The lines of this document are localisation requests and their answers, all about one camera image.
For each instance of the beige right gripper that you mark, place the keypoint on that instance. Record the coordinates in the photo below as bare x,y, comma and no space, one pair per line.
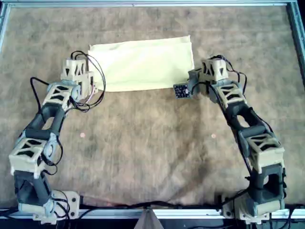
204,77

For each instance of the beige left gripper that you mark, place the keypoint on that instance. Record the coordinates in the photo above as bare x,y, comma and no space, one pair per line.
87,83

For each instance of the pale yellow cloth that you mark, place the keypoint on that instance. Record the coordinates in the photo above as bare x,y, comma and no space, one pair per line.
143,64

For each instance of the beige and grey right arm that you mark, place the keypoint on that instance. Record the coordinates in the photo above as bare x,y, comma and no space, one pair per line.
257,143

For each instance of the beige and grey left arm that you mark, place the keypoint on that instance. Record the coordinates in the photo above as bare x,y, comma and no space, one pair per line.
54,95

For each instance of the brown felt table mat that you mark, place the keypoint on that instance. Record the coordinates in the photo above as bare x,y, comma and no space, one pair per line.
147,155

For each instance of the grey camera mount plate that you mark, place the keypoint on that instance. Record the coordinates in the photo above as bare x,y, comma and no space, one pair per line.
193,78

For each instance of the black camera circuit board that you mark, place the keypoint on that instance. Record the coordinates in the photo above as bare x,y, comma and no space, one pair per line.
181,91

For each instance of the aluminium back frame rail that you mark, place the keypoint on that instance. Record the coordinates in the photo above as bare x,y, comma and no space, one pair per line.
166,3

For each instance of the aluminium side frame rail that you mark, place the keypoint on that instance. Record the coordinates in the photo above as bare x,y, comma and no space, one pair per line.
3,28
296,31

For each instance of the aluminium front frame rail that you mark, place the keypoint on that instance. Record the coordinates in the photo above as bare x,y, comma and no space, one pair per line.
190,213

